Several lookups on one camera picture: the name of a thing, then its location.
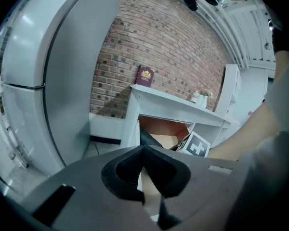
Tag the silver refrigerator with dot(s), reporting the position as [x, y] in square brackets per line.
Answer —
[62, 80]

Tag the person's right forearm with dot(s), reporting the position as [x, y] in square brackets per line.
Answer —
[250, 129]

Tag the white shelf unit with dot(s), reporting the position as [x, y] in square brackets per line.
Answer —
[231, 90]

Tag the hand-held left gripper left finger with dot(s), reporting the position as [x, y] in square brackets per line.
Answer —
[110, 177]

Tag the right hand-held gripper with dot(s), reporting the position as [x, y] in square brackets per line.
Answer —
[197, 147]

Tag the white cabinet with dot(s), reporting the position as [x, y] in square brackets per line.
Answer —
[173, 105]

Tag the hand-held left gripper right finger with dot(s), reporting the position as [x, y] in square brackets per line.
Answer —
[178, 179]

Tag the wooden drawer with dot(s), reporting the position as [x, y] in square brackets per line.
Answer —
[168, 129]

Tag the white vase with flowers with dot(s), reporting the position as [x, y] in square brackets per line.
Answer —
[202, 98]

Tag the maroon book with gold emblem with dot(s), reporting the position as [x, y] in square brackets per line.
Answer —
[145, 76]

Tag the person's black shirt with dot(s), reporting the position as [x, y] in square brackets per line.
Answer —
[283, 37]

